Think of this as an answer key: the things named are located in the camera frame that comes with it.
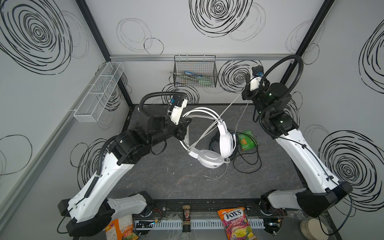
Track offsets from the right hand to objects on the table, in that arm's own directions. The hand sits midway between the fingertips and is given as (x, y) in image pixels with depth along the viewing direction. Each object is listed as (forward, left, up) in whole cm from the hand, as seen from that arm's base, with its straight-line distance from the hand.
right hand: (248, 73), depth 60 cm
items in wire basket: (+20, +22, -16) cm, 34 cm away
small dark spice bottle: (-47, +26, -48) cm, 72 cm away
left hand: (-18, +23, -9) cm, 31 cm away
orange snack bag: (-49, +55, -47) cm, 87 cm away
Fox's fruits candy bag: (-47, +3, -48) cm, 67 cm away
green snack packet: (-3, -11, -47) cm, 49 cm away
